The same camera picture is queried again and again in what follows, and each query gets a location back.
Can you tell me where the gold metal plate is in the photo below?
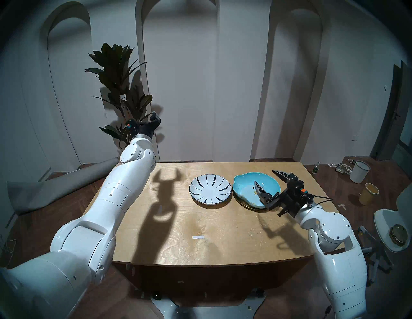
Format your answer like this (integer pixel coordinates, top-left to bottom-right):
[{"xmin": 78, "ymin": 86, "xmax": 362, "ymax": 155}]
[{"xmin": 234, "ymin": 192, "xmax": 278, "ymax": 212}]

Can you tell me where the white swivel chair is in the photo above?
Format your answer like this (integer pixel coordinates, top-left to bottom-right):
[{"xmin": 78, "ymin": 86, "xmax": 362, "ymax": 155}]
[{"xmin": 348, "ymin": 183, "xmax": 412, "ymax": 283}]

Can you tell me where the white plate with blue stripes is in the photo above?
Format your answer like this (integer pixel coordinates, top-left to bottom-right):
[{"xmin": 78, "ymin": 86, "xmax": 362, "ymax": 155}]
[{"xmin": 189, "ymin": 174, "xmax": 232, "ymax": 205}]

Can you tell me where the rolled grey mat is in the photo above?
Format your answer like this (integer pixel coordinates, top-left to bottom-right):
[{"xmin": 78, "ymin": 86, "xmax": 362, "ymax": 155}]
[{"xmin": 7, "ymin": 157, "xmax": 119, "ymax": 215}]

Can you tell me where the blue penguin plate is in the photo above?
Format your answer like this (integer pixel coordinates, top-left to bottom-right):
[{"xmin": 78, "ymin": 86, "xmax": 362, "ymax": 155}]
[{"xmin": 233, "ymin": 172, "xmax": 281, "ymax": 208}]

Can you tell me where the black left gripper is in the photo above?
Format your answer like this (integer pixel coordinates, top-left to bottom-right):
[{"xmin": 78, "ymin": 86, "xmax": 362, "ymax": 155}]
[{"xmin": 127, "ymin": 111, "xmax": 161, "ymax": 138}]

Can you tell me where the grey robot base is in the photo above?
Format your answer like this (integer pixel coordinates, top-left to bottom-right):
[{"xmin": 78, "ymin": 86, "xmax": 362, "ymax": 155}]
[{"xmin": 151, "ymin": 288, "xmax": 267, "ymax": 319}]

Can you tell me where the dark grey door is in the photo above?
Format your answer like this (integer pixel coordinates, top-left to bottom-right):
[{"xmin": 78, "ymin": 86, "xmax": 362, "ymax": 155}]
[{"xmin": 370, "ymin": 59, "xmax": 412, "ymax": 161}]

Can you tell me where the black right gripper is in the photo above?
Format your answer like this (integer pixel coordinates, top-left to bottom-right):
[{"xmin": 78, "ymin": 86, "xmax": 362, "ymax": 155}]
[{"xmin": 254, "ymin": 170, "xmax": 312, "ymax": 216}]

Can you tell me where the stack of gold plates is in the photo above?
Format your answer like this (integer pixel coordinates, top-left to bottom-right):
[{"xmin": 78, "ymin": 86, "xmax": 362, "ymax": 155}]
[{"xmin": 389, "ymin": 224, "xmax": 408, "ymax": 247}]

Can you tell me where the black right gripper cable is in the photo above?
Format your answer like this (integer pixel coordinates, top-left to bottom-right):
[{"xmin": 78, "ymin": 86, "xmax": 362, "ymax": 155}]
[{"xmin": 307, "ymin": 193, "xmax": 333, "ymax": 206}]

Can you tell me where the pile of cables and parts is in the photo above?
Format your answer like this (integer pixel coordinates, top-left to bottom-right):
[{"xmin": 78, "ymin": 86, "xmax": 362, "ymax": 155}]
[{"xmin": 328, "ymin": 162, "xmax": 354, "ymax": 176}]

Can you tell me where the white bucket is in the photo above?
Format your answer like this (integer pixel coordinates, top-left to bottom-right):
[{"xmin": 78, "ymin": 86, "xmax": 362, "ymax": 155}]
[{"xmin": 350, "ymin": 160, "xmax": 370, "ymax": 184}]

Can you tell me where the tall green leafy plant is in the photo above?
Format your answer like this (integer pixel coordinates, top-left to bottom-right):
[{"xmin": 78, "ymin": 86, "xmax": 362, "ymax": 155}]
[{"xmin": 84, "ymin": 43, "xmax": 153, "ymax": 150}]

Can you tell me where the brown paper bucket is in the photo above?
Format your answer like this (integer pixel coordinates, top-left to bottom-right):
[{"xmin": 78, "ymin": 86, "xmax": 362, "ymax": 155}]
[{"xmin": 359, "ymin": 183, "xmax": 379, "ymax": 206}]

